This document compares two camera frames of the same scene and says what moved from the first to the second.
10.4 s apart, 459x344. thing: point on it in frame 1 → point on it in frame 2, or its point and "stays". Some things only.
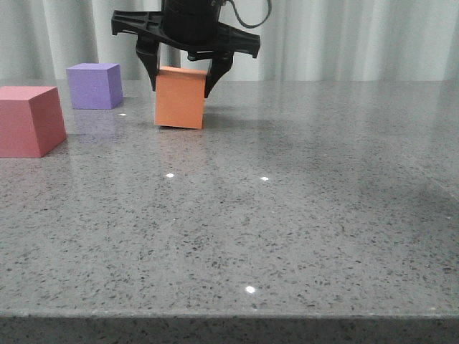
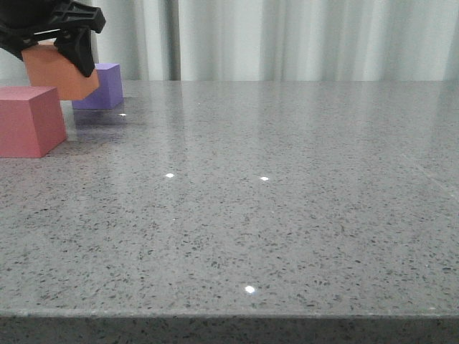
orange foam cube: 180,94 → 46,67
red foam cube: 31,122 stays
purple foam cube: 95,86 stays
